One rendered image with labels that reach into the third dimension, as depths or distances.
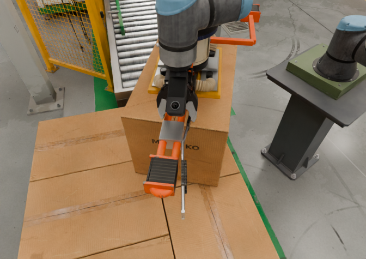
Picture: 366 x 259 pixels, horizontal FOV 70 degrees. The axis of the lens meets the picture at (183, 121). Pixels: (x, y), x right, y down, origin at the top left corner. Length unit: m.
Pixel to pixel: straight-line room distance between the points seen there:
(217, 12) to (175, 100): 0.21
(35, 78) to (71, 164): 1.21
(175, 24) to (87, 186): 0.96
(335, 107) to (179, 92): 1.00
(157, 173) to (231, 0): 0.42
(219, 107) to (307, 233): 1.15
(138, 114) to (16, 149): 1.58
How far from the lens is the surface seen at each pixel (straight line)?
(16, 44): 2.34
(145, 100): 1.03
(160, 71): 1.09
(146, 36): 2.23
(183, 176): 0.64
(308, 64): 1.61
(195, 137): 0.97
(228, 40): 1.12
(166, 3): 0.55
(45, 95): 2.60
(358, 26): 1.45
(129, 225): 1.21
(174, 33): 0.57
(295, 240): 1.87
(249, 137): 2.19
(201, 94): 1.03
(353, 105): 1.55
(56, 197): 1.37
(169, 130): 0.73
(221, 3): 0.60
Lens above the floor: 1.66
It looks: 48 degrees down
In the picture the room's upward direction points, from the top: straight up
